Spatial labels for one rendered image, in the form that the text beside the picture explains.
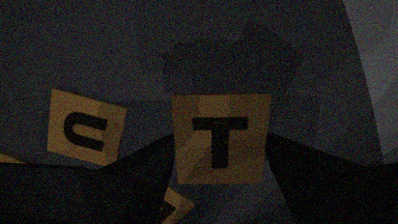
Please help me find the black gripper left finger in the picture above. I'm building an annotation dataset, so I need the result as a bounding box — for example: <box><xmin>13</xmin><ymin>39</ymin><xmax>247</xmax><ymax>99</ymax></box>
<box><xmin>0</xmin><ymin>134</ymin><xmax>175</xmax><ymax>224</ymax></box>

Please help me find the brown square tile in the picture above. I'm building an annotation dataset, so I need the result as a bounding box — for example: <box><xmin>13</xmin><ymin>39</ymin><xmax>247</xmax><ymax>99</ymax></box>
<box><xmin>170</xmin><ymin>92</ymin><xmax>271</xmax><ymax>184</ymax></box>
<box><xmin>156</xmin><ymin>184</ymin><xmax>194</xmax><ymax>224</ymax></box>
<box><xmin>47</xmin><ymin>88</ymin><xmax>128</xmax><ymax>166</ymax></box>
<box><xmin>0</xmin><ymin>150</ymin><xmax>37</xmax><ymax>164</ymax></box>

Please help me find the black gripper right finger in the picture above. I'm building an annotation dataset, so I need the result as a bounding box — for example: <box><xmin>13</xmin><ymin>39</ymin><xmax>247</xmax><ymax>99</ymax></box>
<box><xmin>265</xmin><ymin>133</ymin><xmax>398</xmax><ymax>224</ymax></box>

